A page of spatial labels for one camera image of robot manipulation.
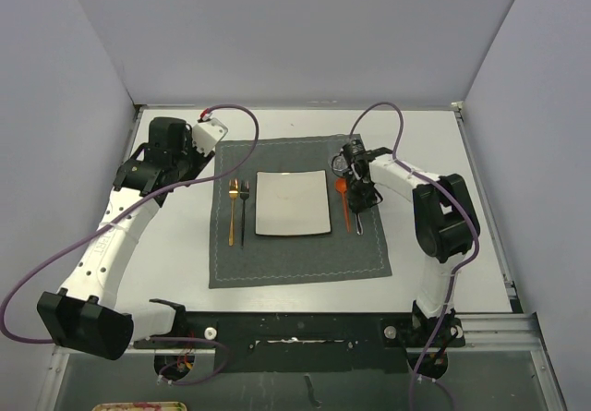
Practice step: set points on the dark grey cloth placemat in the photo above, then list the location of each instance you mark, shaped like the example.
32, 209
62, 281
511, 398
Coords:
272, 260

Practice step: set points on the gold fork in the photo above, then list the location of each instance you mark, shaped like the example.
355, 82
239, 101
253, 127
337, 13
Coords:
233, 195

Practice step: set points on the white square plate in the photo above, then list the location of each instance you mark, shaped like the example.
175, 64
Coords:
292, 204

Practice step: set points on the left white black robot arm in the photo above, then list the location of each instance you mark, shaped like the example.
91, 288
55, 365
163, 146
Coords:
82, 315

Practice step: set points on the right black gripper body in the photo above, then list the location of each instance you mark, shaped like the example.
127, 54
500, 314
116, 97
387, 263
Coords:
360, 193

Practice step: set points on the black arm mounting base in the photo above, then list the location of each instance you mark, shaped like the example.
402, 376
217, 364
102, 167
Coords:
314, 342

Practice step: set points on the floral tray edge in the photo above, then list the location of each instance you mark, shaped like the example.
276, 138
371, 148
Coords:
142, 406

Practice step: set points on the clear plastic cup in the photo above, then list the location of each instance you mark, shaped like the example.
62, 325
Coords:
338, 164

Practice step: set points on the silver table knife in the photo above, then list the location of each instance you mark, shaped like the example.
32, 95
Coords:
359, 224

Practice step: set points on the dark handled silver fork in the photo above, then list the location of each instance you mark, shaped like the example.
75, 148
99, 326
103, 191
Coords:
244, 193

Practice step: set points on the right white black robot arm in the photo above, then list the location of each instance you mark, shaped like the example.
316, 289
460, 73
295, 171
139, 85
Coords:
445, 222

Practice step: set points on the orange plastic spoon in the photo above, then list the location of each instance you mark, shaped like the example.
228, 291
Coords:
341, 188

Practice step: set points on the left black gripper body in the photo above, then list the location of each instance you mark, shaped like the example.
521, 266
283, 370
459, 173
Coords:
189, 161

